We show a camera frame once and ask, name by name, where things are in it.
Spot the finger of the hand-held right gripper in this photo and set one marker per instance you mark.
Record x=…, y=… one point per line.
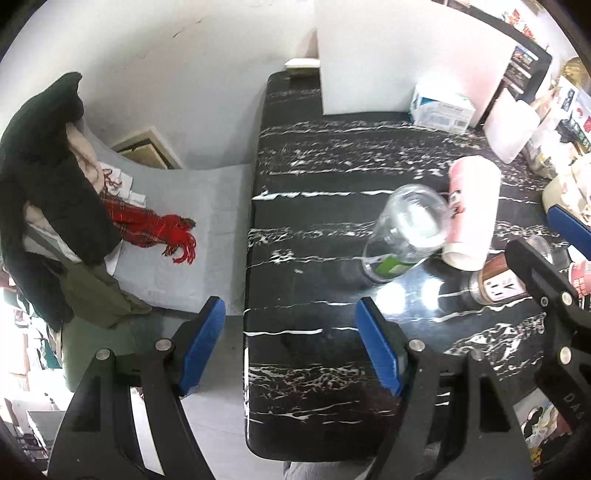
x=570, y=222
x=561, y=318

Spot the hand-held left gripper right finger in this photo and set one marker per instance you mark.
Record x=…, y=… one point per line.
x=377, y=353

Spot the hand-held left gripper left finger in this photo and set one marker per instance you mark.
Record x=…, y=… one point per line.
x=203, y=353

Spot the clear plastic cup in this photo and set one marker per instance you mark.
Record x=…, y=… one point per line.
x=406, y=230

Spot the red and white snack cup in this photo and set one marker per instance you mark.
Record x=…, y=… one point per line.
x=582, y=284

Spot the pink and white paper cup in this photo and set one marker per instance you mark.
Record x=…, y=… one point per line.
x=473, y=207

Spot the white plastic cup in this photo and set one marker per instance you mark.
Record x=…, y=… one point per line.
x=510, y=129

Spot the cream ceramic bowl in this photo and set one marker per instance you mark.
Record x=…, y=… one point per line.
x=565, y=194

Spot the brown spice jar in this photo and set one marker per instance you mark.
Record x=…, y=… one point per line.
x=496, y=281

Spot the clear plastic food bag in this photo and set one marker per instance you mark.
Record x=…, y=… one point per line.
x=551, y=143

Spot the olive green jacket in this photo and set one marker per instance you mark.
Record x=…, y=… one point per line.
x=99, y=300

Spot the red plaid scarf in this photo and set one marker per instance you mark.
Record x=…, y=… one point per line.
x=147, y=228

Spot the grey sofa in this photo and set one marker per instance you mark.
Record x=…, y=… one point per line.
x=194, y=207

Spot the black printed sign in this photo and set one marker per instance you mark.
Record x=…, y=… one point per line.
x=526, y=67

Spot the white tissue box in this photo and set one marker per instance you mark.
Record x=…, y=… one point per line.
x=441, y=110

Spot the white paper sheets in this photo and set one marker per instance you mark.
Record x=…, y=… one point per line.
x=124, y=184

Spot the black coat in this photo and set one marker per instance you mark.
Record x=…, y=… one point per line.
x=41, y=184

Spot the white board panel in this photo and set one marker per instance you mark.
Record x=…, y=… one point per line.
x=392, y=50

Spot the white flat box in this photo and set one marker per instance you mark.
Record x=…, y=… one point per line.
x=302, y=67

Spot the wooden picture frame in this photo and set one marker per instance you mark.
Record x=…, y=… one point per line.
x=145, y=147

